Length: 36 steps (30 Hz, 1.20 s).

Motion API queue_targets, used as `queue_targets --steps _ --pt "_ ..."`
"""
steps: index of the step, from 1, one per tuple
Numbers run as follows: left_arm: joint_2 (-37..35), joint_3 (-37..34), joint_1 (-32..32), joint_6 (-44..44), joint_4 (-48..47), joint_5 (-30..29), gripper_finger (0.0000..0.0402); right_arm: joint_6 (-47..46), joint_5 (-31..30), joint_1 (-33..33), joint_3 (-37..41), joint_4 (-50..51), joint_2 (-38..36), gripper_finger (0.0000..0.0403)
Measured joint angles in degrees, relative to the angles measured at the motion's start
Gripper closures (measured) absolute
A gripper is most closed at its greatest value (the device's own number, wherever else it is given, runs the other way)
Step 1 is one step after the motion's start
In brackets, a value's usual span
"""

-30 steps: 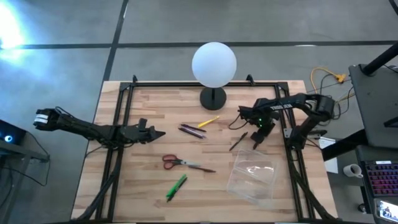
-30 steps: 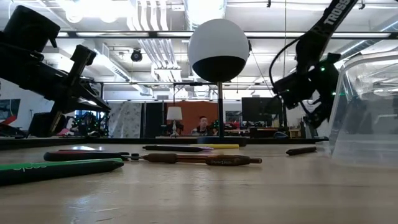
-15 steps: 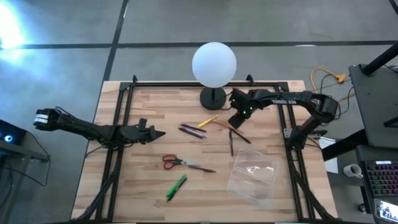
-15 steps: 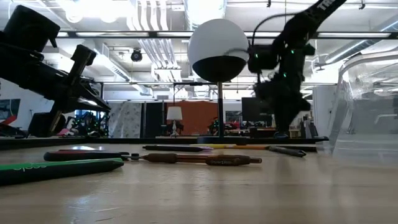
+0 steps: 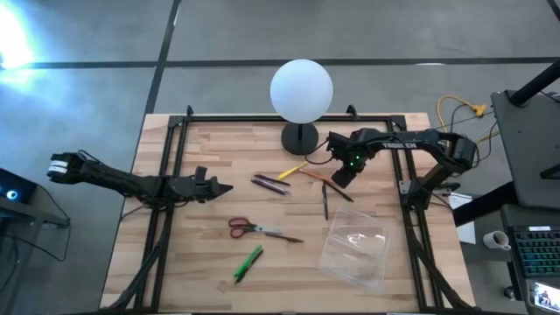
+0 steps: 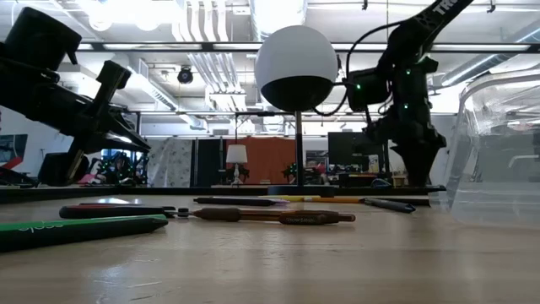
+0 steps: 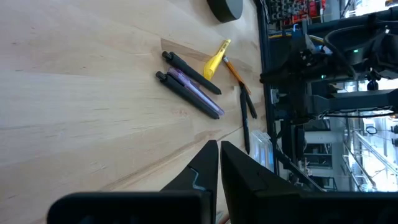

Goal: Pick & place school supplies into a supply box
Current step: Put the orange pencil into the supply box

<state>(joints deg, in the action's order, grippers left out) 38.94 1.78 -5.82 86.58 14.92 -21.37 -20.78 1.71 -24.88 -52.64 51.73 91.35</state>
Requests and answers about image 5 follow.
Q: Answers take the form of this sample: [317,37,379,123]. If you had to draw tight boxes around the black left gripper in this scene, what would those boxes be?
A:
[168,173,235,206]

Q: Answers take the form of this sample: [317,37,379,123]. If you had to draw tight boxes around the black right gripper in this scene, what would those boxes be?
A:
[326,129,378,190]

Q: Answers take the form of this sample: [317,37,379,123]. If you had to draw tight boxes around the orange pencil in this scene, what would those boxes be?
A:
[298,168,354,203]

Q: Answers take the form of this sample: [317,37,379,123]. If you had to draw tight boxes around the thin black pen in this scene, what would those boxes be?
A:
[321,181,330,221]

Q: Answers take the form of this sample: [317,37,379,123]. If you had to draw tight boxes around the red handled scissors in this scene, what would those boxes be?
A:
[227,216,284,240]

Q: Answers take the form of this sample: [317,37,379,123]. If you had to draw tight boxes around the clear plastic supply box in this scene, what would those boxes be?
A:
[318,206,393,295]

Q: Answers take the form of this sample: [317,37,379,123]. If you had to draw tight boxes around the green marker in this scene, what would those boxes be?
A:
[234,244,264,281]

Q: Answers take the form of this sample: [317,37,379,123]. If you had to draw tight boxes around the dark brown pencil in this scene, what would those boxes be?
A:
[263,232,305,244]

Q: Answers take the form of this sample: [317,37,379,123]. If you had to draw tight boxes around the white globe lamp black stand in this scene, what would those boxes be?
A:
[269,59,334,157]

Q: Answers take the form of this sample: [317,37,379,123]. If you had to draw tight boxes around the white paper sheet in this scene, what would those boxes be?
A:
[448,192,477,245]

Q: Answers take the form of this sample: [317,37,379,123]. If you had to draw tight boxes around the black desk leg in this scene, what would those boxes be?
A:
[452,181,518,228]

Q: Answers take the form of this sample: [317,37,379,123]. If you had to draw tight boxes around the white mug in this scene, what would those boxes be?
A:
[482,229,512,251]

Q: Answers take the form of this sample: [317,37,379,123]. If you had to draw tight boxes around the black side stand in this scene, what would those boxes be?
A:
[0,196,71,229]

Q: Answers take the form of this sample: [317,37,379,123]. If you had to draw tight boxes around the dark grey desk top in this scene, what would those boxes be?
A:
[489,89,560,210]

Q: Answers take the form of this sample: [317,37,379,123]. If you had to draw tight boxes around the black device with blue light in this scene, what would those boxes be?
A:
[0,168,39,205]

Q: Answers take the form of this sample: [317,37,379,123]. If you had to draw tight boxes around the black backlit keyboard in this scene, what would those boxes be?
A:
[512,225,560,277]

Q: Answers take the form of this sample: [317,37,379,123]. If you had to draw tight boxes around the black pole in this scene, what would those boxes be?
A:
[507,59,560,108]

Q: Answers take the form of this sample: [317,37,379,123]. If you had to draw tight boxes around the small lit screen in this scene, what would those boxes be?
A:
[527,279,560,315]

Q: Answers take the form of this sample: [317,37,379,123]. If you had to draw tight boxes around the black aluminium table frame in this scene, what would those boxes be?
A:
[104,104,473,314]

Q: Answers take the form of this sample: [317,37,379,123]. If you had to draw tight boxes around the yellow cable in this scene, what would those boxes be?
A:
[436,94,500,144]

